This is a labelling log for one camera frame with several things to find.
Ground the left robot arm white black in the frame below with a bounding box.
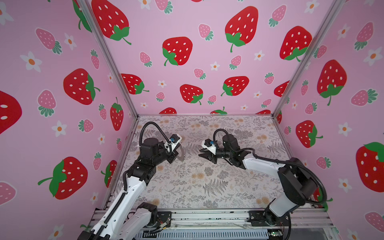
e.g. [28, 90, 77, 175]
[78, 134, 182, 240]

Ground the aluminium corner post left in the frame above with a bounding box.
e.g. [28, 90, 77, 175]
[79, 0, 139, 120]

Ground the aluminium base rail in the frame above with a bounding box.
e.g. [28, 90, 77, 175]
[134, 208, 340, 240]

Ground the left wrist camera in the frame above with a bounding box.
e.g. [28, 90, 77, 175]
[170, 134, 180, 144]

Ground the aluminium corner post right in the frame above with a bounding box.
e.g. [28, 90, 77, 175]
[272, 0, 345, 120]

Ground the large perforated metal keyring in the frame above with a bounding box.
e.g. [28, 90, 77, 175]
[177, 146, 186, 162]

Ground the aluminium corner post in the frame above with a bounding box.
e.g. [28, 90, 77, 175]
[272, 0, 345, 120]
[79, 0, 139, 120]

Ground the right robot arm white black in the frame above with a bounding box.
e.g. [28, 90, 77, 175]
[199, 133, 327, 226]

